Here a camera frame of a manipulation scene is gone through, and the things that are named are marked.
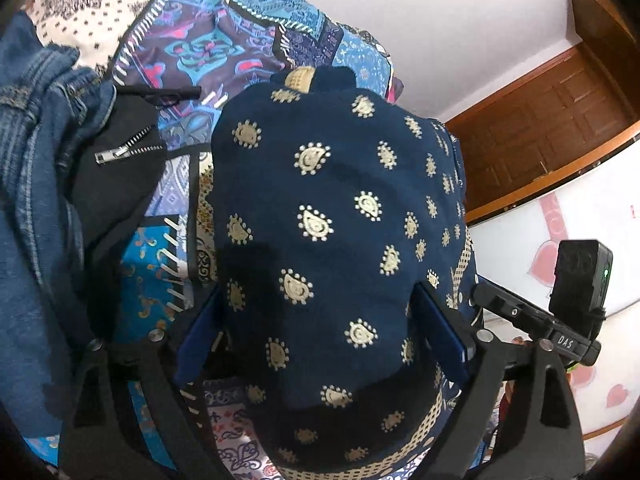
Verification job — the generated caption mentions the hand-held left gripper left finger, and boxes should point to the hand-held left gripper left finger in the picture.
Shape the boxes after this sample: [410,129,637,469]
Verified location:
[57,285,226,480]

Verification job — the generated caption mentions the black zippered jacket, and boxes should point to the black zippered jacket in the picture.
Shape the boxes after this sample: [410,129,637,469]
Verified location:
[72,84,203,286]

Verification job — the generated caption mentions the brown wooden door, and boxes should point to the brown wooden door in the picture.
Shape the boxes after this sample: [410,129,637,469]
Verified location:
[442,42,640,223]

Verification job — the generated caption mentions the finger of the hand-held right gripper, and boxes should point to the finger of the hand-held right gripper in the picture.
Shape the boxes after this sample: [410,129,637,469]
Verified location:
[471,281,556,333]

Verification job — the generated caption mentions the blue denim jeans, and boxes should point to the blue denim jeans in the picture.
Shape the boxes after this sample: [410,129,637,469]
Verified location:
[0,12,118,431]

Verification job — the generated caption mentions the wooden overhead cabinet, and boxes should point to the wooden overhead cabinet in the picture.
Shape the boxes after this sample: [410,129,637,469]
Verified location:
[567,0,640,61]

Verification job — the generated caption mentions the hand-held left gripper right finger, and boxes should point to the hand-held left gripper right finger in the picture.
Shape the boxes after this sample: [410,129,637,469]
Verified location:
[412,282,587,480]

